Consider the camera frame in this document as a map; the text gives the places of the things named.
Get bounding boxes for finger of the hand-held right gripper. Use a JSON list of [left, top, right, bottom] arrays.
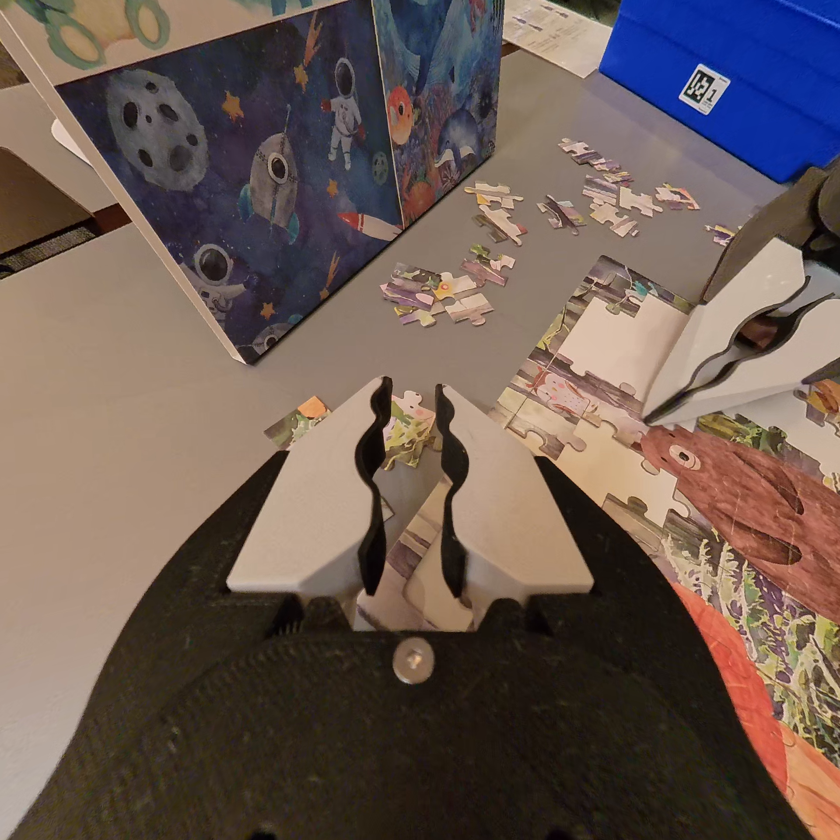
[[643, 238, 810, 425], [650, 294, 840, 427]]

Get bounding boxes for puzzle pieces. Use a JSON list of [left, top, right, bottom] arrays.
[[262, 136, 746, 473]]

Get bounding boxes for blue plastic bin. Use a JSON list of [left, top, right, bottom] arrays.
[[598, 0, 840, 185]]

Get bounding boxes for printed paper sheet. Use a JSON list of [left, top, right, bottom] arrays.
[[502, 0, 614, 80]]

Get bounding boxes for white display board stand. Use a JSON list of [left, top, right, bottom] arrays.
[[51, 120, 94, 166]]

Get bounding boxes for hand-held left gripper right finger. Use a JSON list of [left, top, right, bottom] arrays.
[[433, 385, 596, 618]]

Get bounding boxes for animal jigsaw puzzle board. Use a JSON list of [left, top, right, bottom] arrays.
[[489, 255, 840, 840]]

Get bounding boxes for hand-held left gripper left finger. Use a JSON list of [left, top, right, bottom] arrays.
[[225, 375, 395, 611]]

